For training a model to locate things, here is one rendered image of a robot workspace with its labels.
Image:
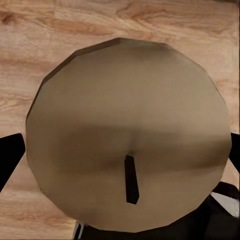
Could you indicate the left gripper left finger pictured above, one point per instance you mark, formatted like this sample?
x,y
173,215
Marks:
x,y
12,149

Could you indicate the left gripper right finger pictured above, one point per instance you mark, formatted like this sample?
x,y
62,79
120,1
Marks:
x,y
235,151

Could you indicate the pillar candle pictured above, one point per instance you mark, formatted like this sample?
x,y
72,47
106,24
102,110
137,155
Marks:
x,y
128,135

